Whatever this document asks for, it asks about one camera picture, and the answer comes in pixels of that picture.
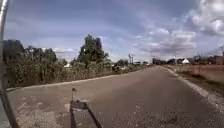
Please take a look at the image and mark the brown dry field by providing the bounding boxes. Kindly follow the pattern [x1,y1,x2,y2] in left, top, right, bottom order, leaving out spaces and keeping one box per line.
[164,64,224,83]

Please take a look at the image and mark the white building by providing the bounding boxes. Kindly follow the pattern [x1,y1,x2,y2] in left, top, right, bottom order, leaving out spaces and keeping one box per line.
[181,58,191,65]

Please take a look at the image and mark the tall dark green tree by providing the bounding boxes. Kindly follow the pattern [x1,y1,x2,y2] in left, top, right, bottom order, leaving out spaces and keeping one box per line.
[77,34,111,68]

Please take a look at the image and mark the green grass strip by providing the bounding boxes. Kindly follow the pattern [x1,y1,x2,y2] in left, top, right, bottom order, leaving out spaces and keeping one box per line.
[172,69,224,98]

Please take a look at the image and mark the row of low buildings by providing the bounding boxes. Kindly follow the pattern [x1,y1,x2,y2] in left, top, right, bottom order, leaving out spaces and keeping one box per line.
[189,54,224,66]

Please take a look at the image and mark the pair of utility poles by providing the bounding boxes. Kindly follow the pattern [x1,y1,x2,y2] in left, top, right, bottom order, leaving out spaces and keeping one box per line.
[128,53,135,65]

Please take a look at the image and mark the row of distant trees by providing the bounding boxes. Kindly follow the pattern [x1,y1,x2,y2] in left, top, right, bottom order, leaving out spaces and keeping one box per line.
[151,58,183,66]

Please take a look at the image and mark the grey asphalt road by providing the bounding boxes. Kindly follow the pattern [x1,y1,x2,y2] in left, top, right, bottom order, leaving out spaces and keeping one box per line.
[0,65,224,128]

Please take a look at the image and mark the row of tall bushes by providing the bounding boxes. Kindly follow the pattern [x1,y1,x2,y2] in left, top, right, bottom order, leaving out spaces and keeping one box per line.
[2,39,152,89]

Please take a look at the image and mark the gravel roadside strip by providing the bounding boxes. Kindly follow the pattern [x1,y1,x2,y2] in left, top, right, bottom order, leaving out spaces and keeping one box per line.
[162,65,224,113]

